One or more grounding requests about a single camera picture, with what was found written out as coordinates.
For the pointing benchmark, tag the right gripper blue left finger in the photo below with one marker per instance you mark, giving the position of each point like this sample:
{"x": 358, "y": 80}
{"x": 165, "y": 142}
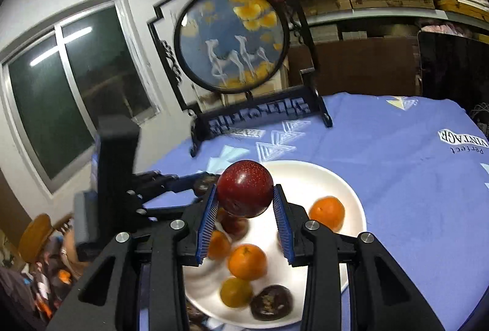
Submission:
{"x": 210, "y": 205}

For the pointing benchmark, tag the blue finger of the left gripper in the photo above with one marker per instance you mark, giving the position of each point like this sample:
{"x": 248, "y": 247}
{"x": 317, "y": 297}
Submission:
{"x": 178, "y": 184}

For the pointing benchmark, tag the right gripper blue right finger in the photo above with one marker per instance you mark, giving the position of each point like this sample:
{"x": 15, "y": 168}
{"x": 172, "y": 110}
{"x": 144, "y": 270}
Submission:
{"x": 285, "y": 232}

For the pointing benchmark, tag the dark purple passion fruit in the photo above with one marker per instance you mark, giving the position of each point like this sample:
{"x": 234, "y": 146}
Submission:
{"x": 202, "y": 184}

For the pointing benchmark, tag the dark red plum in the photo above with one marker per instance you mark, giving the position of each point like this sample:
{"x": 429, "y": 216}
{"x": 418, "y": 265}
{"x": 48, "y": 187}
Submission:
{"x": 235, "y": 227}

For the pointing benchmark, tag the small orange tangerine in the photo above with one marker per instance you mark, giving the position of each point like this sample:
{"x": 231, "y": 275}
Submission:
{"x": 329, "y": 211}

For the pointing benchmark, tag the orange tangerine with stem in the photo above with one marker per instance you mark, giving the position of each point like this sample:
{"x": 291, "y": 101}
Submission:
{"x": 247, "y": 262}

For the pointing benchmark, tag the yellow-orange tangerine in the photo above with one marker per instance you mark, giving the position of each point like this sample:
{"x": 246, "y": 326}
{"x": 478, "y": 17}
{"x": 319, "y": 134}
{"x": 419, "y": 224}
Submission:
{"x": 236, "y": 293}

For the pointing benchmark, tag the dark wrinkled passion fruit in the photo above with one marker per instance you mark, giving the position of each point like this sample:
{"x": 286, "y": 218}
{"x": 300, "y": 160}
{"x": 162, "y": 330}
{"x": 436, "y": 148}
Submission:
{"x": 272, "y": 303}

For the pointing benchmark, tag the dark brown passion fruit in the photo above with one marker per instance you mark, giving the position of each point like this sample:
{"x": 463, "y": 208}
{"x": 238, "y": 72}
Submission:
{"x": 197, "y": 319}

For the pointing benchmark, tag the person's left hand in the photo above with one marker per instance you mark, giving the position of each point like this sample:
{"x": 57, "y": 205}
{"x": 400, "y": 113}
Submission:
{"x": 70, "y": 254}

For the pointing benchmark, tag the wooden chair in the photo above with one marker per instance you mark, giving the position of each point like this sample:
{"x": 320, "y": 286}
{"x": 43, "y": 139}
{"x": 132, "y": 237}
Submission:
{"x": 38, "y": 232}

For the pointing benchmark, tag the round deer art screen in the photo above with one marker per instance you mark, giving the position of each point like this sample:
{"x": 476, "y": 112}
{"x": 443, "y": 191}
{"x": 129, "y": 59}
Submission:
{"x": 215, "y": 53}

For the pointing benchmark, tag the blue patterned tablecloth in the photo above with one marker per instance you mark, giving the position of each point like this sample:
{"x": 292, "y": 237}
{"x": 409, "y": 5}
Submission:
{"x": 420, "y": 169}

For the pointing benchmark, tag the window with white frame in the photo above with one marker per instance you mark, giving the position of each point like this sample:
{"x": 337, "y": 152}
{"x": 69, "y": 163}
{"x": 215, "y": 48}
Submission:
{"x": 61, "y": 76}

